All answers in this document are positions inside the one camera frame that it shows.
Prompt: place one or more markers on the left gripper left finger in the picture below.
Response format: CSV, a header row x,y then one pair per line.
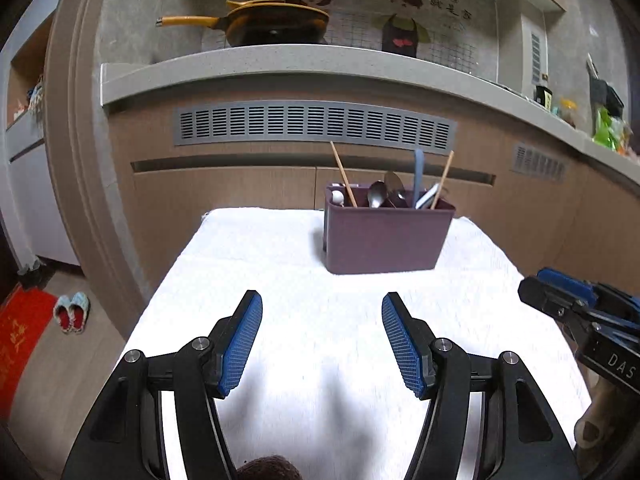
x,y
232,341

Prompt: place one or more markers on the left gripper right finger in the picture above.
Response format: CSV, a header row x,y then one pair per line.
x,y
410,340

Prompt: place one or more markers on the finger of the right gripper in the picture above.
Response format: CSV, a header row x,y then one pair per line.
x,y
567,282
559,305

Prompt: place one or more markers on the white plastic spoon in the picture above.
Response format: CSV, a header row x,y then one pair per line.
x,y
428,197

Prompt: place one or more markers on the metal spoon smiley handle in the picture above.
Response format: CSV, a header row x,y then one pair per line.
x,y
377,194

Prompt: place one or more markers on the wooden chopstick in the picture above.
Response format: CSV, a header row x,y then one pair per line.
x,y
443,177
342,171

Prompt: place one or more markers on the white ball-end stirrer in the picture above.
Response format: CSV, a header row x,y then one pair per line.
x,y
337,198

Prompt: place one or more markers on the camouflage gloved right hand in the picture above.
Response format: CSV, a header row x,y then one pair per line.
x,y
612,413

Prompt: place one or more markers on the white textured table cloth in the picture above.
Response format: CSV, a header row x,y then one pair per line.
x,y
321,386

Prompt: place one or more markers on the purple utensil holder box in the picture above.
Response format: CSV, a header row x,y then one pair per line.
x,y
364,240

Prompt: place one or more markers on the small grey vent grille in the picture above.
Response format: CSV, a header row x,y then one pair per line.
x,y
534,163

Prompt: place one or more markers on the green packaged goods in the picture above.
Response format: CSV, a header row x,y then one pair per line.
x,y
611,132

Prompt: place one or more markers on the pair of slippers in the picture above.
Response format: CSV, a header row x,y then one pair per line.
x,y
71,313

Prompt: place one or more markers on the yellow lid jar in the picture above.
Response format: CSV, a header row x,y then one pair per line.
x,y
568,111

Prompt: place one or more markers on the dark sauce bottle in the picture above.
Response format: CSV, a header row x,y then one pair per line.
x,y
543,94

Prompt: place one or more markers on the red floor mat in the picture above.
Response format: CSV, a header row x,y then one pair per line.
x,y
24,316

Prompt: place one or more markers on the long grey vent grille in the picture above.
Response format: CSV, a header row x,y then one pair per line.
x,y
313,121

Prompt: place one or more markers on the grey stone countertop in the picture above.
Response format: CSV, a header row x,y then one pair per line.
x,y
120,81

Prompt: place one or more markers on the yellow frying pan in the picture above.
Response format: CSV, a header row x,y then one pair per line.
x,y
258,22

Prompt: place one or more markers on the cartoon couple wall sticker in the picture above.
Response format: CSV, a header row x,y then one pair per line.
x,y
433,30

